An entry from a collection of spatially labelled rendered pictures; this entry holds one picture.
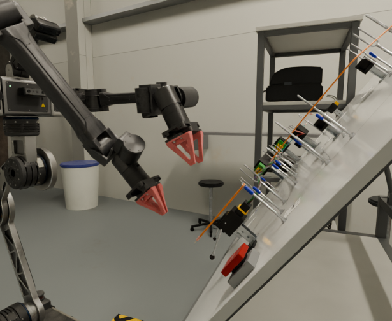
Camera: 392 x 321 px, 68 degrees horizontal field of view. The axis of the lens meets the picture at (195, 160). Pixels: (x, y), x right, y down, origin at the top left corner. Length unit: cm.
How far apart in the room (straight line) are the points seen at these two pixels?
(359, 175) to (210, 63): 383
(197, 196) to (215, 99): 143
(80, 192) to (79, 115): 401
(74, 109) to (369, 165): 66
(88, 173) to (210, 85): 226
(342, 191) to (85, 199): 455
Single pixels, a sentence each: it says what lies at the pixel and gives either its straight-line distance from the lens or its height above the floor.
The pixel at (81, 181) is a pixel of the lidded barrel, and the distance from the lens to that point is 475.
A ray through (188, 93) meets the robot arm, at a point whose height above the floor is 142.
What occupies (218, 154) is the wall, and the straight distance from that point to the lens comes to 408.
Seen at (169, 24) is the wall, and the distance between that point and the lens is 467.
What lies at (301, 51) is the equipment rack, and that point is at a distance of 225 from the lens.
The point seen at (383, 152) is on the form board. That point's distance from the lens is 43.
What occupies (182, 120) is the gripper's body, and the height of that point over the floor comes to 135.
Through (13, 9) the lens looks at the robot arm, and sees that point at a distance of 87.
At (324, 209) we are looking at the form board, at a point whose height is 123.
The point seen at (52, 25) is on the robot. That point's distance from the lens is 133.
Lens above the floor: 135
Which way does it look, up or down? 8 degrees down
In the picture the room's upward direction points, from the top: straight up
